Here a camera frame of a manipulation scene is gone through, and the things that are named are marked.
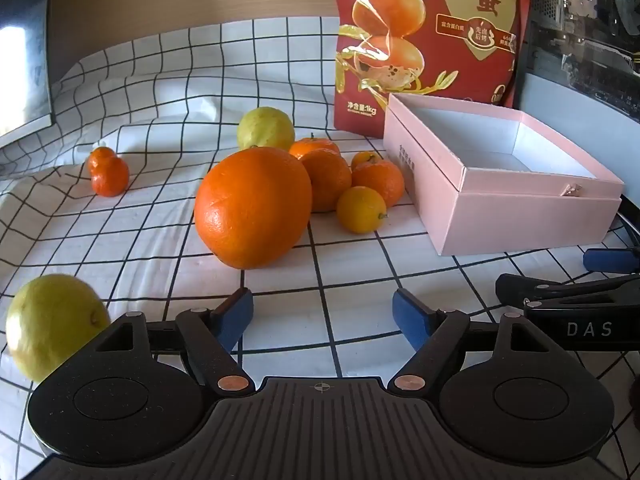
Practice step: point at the red printed food bag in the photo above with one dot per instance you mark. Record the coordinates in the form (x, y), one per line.
(430, 20)

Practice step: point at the yellow-green lemon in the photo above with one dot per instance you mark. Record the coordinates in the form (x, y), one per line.
(47, 325)
(265, 127)

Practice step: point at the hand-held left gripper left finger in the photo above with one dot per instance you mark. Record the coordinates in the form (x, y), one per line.
(239, 316)

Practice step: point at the computer case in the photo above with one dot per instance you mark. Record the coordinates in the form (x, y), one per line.
(585, 35)

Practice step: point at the small yellow-orange kumquat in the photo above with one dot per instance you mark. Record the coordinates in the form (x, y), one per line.
(360, 210)

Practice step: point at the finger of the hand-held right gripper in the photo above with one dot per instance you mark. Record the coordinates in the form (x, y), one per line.
(560, 290)
(607, 260)

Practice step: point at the pink cardboard box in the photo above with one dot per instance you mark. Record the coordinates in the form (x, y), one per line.
(500, 210)

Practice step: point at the large orange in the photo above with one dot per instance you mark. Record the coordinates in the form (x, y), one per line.
(252, 207)

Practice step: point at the white black-checked cloth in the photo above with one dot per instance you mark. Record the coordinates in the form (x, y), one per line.
(150, 240)

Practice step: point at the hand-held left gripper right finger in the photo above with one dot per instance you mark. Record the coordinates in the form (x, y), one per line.
(409, 316)

